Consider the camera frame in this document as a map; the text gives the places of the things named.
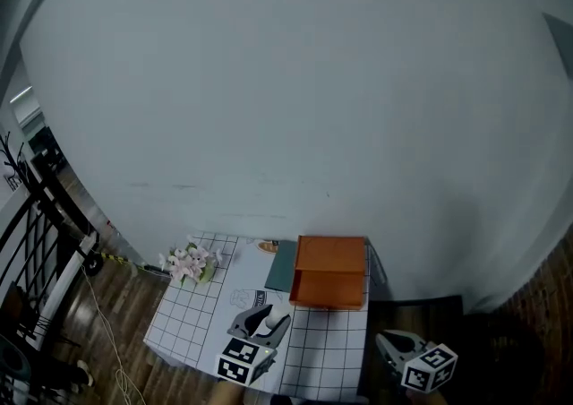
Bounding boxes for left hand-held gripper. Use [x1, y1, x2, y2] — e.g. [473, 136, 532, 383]
[215, 303, 292, 386]

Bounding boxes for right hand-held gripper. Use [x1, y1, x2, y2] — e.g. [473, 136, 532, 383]
[375, 330, 459, 394]

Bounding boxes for small white cylinder object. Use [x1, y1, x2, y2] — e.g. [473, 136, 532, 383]
[263, 306, 291, 332]

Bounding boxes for orange box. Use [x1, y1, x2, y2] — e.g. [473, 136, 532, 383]
[288, 268, 364, 313]

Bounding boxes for person's right forearm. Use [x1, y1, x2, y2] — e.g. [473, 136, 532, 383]
[405, 389, 442, 405]

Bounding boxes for person's left forearm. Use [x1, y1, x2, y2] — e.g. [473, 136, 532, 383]
[213, 380, 246, 405]

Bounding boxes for black skirting board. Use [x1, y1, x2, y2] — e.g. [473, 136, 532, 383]
[369, 294, 465, 319]

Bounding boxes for grey flat book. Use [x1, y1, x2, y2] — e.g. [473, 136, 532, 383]
[264, 239, 299, 293]

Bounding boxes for white grid tablecloth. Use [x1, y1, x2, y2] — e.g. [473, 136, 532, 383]
[142, 232, 371, 400]

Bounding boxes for pink flowers in pot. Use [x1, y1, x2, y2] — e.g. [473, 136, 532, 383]
[157, 236, 224, 289]

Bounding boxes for yellow black striped bar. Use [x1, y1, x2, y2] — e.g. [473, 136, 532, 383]
[100, 252, 136, 267]

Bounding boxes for black trolley wheel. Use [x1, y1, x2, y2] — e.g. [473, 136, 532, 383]
[84, 254, 107, 277]

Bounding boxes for black metal railing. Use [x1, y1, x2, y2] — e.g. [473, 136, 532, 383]
[0, 160, 100, 350]

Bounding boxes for black coat rack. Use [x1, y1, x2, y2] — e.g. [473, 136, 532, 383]
[0, 132, 33, 193]

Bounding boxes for ceiling light strip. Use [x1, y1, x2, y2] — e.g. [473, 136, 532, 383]
[9, 85, 34, 104]

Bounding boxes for white floor cable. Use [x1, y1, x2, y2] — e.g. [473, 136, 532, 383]
[80, 266, 149, 405]

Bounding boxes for grey wall plate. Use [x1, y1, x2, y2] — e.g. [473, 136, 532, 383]
[541, 12, 573, 78]

